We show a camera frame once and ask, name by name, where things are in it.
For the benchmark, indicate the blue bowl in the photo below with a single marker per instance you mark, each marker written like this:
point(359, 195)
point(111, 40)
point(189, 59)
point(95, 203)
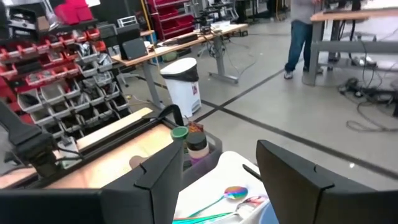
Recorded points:
point(268, 215)

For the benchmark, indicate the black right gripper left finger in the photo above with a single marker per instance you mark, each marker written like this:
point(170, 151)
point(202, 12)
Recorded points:
point(152, 193)

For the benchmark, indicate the wooden top desk grey legs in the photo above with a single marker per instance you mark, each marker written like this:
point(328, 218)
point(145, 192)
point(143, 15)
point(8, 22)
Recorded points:
point(174, 43)
point(342, 46)

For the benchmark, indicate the white trash can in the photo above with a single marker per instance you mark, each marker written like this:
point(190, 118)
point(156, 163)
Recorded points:
point(183, 87)

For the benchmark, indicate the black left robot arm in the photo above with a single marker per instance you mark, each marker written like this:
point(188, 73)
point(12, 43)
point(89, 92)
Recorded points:
point(28, 140)

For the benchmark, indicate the red shelf rack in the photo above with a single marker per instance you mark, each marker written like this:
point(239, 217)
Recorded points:
point(174, 18)

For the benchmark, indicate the purple-labelled spice jar black lid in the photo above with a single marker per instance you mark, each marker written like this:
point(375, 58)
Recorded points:
point(196, 144)

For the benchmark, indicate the black aluminium table frame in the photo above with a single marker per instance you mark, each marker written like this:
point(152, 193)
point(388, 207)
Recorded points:
point(124, 133)

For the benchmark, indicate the person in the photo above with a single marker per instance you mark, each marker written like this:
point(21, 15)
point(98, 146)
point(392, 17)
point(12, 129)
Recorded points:
point(298, 37)

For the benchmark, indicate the green spice jar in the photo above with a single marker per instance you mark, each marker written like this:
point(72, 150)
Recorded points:
point(179, 132)

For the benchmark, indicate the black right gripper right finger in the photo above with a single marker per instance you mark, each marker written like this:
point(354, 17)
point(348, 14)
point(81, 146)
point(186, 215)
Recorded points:
point(304, 193)

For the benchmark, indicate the red grey parts bin rack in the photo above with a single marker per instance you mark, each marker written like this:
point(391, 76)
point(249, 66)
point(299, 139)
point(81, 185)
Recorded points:
point(62, 84)

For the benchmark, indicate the black rectangular device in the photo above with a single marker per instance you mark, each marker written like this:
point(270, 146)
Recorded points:
point(134, 48)

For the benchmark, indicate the white plastic bin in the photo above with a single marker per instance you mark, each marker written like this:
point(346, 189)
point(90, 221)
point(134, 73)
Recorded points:
point(217, 183)

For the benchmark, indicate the red storage boxes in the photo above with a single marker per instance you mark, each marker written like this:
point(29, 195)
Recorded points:
point(74, 12)

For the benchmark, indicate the small brown orange snack packet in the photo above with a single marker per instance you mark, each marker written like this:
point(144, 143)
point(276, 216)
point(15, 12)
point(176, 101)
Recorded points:
point(195, 127)

